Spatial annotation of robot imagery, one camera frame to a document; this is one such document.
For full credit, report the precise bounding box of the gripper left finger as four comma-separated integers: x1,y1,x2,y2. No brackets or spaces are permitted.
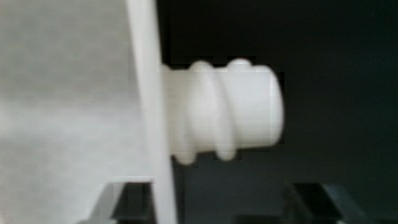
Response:
78,182,154,224

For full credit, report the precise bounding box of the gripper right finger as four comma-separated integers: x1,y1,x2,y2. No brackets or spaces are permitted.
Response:
282,183,371,224

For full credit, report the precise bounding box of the white cabinet body box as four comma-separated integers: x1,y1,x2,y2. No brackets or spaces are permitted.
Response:
0,0,284,224

